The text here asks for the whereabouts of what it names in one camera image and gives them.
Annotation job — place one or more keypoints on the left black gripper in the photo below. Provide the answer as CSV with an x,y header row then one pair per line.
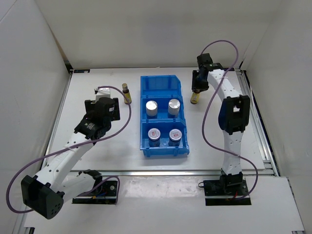
x,y
89,107

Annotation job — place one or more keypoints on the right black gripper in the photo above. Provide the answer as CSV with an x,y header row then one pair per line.
x,y
195,74

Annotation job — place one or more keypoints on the brown yellow-label bottle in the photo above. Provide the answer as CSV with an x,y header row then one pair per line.
x,y
126,92
195,97

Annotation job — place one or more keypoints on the silver-lid blue-label jar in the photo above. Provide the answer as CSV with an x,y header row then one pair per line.
x,y
173,108
151,109

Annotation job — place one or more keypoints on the white-lid spice jar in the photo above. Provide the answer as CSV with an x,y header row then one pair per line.
x,y
175,136
154,137

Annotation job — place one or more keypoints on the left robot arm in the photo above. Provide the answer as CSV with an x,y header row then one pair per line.
x,y
81,141

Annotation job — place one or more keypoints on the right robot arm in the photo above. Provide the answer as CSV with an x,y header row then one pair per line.
x,y
232,119

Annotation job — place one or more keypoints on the blue bin near compartment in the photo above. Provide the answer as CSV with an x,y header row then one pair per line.
x,y
164,148

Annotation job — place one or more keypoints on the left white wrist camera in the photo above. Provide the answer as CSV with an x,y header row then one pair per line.
x,y
102,93

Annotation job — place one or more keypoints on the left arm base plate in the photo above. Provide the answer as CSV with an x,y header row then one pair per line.
x,y
106,194

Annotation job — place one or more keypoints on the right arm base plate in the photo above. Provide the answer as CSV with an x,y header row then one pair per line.
x,y
216,196

